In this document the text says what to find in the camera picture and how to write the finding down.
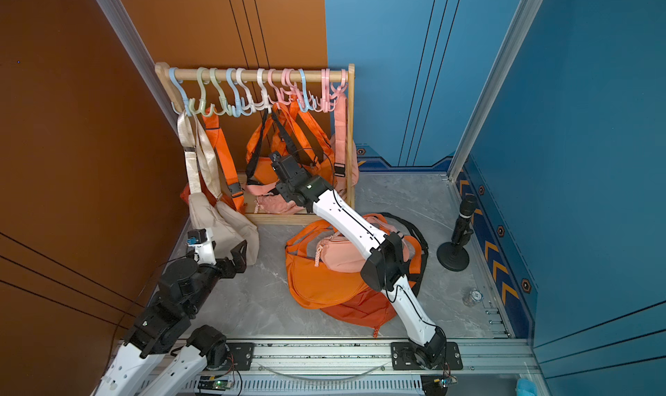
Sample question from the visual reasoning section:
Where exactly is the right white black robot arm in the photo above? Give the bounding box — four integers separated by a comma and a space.
271, 152, 447, 369

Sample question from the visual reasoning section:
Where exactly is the teal cloth corner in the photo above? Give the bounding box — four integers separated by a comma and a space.
516, 378, 539, 396

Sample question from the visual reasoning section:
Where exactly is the dark orange sling bag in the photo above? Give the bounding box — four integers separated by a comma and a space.
364, 213, 418, 265
321, 289, 397, 338

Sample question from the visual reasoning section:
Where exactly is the black microphone stand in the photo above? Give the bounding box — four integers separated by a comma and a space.
436, 194, 477, 272

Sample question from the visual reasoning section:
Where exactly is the green circuit board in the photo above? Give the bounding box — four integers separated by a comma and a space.
197, 376, 236, 393

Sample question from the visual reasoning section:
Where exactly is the wooden hanging rack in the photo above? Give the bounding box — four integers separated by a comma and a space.
154, 62, 355, 225

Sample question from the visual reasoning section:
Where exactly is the beige sling bag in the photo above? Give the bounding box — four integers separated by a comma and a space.
177, 112, 259, 266

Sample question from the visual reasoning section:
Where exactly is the bright orange sling bag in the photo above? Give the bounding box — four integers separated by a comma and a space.
285, 220, 369, 309

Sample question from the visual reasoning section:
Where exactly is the green plastic hook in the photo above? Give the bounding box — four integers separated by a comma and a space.
187, 67, 213, 118

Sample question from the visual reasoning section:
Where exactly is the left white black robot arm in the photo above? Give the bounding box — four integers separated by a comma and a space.
93, 241, 247, 395

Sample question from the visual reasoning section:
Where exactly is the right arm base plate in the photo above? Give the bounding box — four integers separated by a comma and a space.
390, 342, 464, 371

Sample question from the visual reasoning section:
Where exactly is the blue plastic hook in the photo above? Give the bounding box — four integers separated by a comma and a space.
168, 67, 193, 117

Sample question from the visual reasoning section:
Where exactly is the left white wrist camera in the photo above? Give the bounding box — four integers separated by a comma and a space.
187, 229, 216, 265

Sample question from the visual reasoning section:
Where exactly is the aluminium rail frame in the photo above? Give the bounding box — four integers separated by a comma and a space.
140, 339, 550, 395

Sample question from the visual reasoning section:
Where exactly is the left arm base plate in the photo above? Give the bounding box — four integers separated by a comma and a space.
206, 342, 255, 373

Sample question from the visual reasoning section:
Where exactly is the orange strap bag far left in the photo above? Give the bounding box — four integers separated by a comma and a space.
177, 113, 246, 214

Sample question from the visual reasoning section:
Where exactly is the small round clear cap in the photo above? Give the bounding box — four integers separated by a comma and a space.
462, 288, 484, 307

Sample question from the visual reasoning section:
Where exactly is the light pink strap bag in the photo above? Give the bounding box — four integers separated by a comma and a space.
330, 93, 359, 199

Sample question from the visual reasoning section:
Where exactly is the orange bag with black strap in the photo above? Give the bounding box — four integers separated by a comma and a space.
246, 101, 335, 185

